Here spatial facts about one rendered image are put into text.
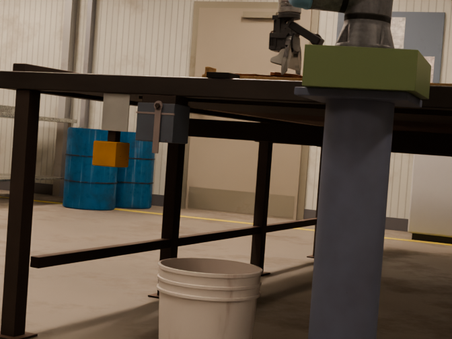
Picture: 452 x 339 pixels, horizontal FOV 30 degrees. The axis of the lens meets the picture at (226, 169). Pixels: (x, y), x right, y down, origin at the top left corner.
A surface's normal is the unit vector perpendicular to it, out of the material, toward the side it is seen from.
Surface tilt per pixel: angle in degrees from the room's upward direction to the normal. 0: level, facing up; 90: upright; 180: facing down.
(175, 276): 93
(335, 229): 90
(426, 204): 90
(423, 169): 90
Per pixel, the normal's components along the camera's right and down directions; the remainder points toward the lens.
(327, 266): -0.68, -0.03
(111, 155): -0.44, 0.00
